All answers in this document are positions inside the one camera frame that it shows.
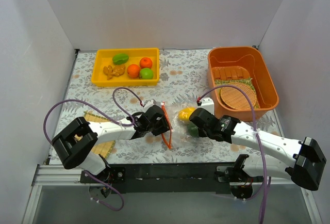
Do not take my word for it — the dark green fake avocado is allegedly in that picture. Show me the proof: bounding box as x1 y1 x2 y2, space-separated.
187 123 199 137

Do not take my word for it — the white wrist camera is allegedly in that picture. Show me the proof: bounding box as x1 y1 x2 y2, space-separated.
200 98 215 115
143 99 157 110

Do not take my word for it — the square bamboo mat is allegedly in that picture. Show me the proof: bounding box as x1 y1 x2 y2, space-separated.
84 111 116 159

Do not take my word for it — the orange fake tangerine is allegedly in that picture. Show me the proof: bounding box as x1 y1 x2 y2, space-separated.
139 57 153 69
127 64 140 78

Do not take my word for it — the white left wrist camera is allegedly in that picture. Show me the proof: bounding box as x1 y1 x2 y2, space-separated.
143 99 157 110

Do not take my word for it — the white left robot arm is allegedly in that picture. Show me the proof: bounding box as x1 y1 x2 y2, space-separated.
52 105 171 183

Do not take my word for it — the clear zip top bag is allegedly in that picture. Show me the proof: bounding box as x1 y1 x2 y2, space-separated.
161 102 203 150

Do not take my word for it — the green bamboo mat in tub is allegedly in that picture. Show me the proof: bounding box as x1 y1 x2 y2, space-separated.
214 78 259 109

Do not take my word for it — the orange plastic tub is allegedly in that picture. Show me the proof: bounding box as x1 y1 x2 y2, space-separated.
207 46 279 119

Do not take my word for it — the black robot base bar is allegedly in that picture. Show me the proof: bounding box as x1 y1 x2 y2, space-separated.
80 162 263 194

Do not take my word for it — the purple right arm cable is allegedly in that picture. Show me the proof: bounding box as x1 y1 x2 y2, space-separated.
196 84 272 224

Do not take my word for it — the light green fake apple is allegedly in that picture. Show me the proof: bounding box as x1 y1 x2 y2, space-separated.
139 68 154 79

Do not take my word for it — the yellow fake lemon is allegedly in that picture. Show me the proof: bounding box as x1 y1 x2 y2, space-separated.
178 107 196 122

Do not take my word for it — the yellow plastic tray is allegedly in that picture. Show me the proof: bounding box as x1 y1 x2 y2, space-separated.
91 48 160 87

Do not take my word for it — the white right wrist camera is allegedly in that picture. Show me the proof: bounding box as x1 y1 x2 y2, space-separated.
200 98 215 115

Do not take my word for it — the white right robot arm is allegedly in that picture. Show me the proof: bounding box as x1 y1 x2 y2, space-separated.
189 108 326 191

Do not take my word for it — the green fake pepper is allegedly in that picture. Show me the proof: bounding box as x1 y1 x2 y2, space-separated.
112 53 129 65

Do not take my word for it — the round woven bamboo basket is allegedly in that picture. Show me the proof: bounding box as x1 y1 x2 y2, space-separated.
219 82 257 110

